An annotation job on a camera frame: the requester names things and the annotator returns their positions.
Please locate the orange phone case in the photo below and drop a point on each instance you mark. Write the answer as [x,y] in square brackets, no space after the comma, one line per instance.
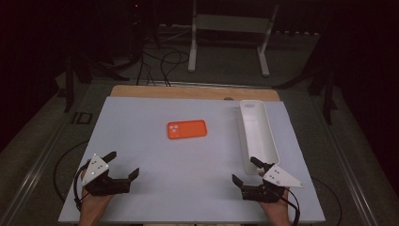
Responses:
[191,129]

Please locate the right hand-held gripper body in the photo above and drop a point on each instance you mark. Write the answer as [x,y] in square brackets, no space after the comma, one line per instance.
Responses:
[276,179]

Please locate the person's right hand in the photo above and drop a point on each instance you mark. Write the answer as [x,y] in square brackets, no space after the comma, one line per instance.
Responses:
[276,208]

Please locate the black tripod stand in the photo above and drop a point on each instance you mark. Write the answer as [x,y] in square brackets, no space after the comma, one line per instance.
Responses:
[327,94]
[69,88]

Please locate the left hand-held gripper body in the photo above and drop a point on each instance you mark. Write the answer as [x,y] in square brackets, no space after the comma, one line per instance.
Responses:
[97,172]

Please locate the black floor socket frame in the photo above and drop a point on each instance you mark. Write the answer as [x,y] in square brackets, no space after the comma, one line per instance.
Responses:
[82,118]

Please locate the person's left hand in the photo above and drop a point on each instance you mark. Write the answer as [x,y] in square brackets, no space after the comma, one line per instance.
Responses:
[94,205]

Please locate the long white plastic tray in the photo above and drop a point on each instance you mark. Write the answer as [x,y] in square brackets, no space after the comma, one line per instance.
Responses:
[260,138]

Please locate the white metal stand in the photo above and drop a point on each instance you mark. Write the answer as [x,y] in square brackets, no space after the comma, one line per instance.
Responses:
[192,47]

